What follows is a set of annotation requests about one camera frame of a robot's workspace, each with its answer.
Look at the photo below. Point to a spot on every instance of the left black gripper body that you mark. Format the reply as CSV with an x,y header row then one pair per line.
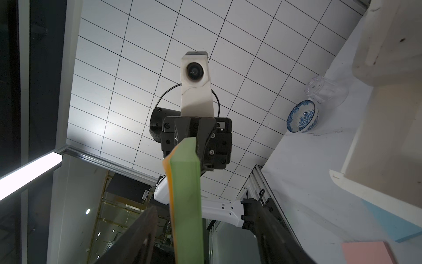
x,y
213,138

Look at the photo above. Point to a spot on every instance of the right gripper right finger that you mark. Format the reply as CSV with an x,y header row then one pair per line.
x,y
275,243

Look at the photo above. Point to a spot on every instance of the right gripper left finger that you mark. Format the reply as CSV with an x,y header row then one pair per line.
x,y
136,245

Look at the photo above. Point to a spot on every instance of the patterned sticky notes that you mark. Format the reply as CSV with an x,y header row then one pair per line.
x,y
183,172

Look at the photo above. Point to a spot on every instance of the cabinet drawer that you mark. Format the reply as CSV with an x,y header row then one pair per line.
x,y
384,163

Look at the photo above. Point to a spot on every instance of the white plastic drawer cabinet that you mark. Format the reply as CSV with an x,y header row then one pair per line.
x,y
390,46

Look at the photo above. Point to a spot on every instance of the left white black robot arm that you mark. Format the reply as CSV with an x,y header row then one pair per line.
x,y
228,212

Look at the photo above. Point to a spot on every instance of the right pink sticky notes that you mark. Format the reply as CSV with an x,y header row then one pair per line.
x,y
368,253

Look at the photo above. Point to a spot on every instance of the right blue sticky notes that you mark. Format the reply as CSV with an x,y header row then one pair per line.
x,y
396,228

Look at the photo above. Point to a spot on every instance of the clear drinking glass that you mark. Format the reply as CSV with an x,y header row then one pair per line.
x,y
326,92

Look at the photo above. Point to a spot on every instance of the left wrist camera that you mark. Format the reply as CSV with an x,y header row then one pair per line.
x,y
196,91

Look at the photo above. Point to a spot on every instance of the aluminium mounting rail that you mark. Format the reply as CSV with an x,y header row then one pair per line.
x,y
257,194

